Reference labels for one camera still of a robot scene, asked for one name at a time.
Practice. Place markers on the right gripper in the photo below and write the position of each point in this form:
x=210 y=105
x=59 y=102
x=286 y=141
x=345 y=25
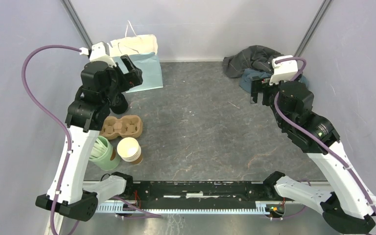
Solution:
x=262 y=84

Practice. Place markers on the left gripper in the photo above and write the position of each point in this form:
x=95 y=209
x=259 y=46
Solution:
x=132 y=78

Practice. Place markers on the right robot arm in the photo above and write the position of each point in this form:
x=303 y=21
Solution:
x=350 y=208

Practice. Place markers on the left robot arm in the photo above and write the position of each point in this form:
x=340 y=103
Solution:
x=101 y=92

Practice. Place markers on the blue crumpled cloth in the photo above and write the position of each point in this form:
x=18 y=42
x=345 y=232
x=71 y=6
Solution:
x=246 y=79

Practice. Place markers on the light blue paper bag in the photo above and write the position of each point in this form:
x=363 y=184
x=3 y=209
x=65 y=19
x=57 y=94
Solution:
x=142 y=50

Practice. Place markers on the stack of black lids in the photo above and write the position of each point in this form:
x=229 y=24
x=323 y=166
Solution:
x=120 y=106

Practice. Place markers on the grey crumpled cloth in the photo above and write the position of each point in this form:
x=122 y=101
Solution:
x=257 y=58

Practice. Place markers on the brown cardboard cup carrier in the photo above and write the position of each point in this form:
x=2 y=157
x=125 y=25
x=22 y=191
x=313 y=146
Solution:
x=126 y=126

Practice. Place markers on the stack of paper cups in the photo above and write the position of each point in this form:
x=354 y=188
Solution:
x=129 y=150

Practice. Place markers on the green straw holder cup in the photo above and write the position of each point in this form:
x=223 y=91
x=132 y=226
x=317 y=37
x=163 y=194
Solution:
x=104 y=155

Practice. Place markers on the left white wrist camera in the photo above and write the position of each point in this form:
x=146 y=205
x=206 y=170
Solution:
x=99 y=52

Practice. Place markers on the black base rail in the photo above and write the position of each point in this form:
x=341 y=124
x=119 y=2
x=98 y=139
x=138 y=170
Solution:
x=195 y=197

